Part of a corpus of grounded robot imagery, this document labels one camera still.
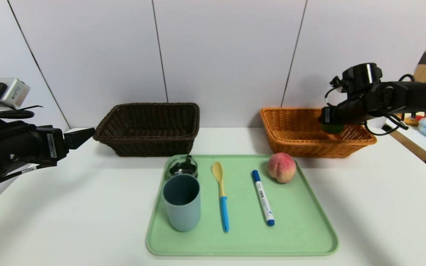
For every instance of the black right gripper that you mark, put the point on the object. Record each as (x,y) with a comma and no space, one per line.
(327,115)

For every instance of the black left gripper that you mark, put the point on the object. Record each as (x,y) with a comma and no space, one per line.
(54,145)

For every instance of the green lime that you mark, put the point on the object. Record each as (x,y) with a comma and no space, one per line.
(332,129)

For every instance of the pink peach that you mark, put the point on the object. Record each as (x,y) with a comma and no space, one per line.
(281,168)

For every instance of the white marker blue cap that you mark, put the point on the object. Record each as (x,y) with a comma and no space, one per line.
(263,197)

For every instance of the blue-grey plastic cup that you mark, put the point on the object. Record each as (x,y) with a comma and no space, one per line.
(182,218)

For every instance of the orange wicker basket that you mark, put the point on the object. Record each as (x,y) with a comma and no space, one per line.
(301,149)

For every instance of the dark brown wicker basket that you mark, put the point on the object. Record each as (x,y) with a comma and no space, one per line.
(154,147)

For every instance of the white side table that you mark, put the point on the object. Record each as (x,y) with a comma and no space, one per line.
(420,142)

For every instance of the clear glass jar black clips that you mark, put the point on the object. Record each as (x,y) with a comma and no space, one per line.
(183,166)

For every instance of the light green plastic tray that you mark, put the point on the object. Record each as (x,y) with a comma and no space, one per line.
(250,236)

